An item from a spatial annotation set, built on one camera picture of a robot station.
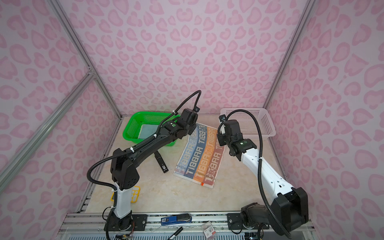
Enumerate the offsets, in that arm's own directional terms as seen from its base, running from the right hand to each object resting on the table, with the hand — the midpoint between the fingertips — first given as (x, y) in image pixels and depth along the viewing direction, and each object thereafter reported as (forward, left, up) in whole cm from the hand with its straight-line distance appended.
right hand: (223, 129), depth 80 cm
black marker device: (-8, +37, -24) cm, 45 cm away
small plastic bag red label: (-43, +8, -21) cm, 49 cm away
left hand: (+7, +17, 0) cm, 19 cm away
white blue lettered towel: (-4, +12, -24) cm, 27 cm away
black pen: (-45, +23, -22) cm, 55 cm away
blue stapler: (-39, +21, -19) cm, 48 cm away
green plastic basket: (+22, +60, -17) cm, 66 cm away
